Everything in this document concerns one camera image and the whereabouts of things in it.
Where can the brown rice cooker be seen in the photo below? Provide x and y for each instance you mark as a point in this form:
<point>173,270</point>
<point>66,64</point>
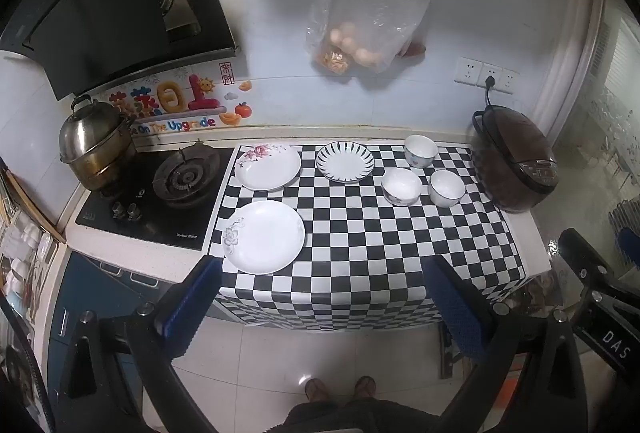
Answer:
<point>515,158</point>

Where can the white wall socket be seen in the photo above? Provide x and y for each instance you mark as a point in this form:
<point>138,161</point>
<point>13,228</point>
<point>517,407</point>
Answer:
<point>487,69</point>
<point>509,81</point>
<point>468,70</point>

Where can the colourful wall sticker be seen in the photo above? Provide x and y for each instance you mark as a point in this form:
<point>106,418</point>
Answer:
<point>195,98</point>

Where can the person's right shoe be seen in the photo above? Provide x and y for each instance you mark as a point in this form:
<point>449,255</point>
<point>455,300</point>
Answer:
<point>364,387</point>

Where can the clear plastic bag of eggs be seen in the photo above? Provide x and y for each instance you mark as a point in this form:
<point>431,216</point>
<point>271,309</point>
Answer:
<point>370,13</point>

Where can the blue base cabinet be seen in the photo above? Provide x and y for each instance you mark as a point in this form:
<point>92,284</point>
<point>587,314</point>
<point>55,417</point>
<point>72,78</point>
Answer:
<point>95,288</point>

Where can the blue floral white bowl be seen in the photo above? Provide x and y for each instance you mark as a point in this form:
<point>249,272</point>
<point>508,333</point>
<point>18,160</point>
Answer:
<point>420,148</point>

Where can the stainless steel steamer pot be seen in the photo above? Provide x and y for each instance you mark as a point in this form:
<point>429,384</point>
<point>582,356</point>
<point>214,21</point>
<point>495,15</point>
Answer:
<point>95,138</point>

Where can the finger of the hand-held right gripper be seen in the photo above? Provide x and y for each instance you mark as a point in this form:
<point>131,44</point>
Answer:
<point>580,253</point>
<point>631,245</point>

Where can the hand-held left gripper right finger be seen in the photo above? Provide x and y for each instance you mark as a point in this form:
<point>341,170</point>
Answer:
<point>452,308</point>

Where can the pink floral white plate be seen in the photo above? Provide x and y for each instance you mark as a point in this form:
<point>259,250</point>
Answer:
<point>270,170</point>

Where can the glass sliding door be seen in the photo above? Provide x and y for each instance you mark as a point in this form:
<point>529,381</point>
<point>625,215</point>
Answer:
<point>605,113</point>

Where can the white plate with grey flower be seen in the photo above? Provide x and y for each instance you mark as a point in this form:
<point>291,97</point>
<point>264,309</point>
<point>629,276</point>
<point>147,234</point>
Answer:
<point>265,238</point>

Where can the plain white bowl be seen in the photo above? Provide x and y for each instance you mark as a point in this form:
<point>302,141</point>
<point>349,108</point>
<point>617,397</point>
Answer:
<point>446,187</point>

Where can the black range hood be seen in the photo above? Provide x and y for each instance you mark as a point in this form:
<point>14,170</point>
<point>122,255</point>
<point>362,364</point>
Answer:
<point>110,3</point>

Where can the black gas stove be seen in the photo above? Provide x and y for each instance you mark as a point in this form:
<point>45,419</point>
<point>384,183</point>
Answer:
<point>150,208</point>

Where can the rack of bottles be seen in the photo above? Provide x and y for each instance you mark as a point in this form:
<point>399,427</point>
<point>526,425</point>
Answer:
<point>22,253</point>

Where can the person's dark trousers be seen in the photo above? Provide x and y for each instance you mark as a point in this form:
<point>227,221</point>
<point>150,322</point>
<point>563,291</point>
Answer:
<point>350,415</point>

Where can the black striped plate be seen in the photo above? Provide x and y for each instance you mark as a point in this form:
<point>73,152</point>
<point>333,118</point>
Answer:
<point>345,161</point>

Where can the white bowl with dark print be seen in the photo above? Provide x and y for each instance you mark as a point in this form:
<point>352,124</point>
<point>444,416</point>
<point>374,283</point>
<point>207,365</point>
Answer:
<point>401,185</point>

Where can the wooden cutting board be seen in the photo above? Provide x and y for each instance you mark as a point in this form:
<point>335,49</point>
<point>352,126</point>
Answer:
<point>35,208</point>

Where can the black white checkered cloth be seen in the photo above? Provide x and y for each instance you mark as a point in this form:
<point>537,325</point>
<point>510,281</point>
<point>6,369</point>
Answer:
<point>360,238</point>

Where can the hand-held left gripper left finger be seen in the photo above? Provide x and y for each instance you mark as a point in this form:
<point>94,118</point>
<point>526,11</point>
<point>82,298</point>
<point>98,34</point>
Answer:
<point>195,308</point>

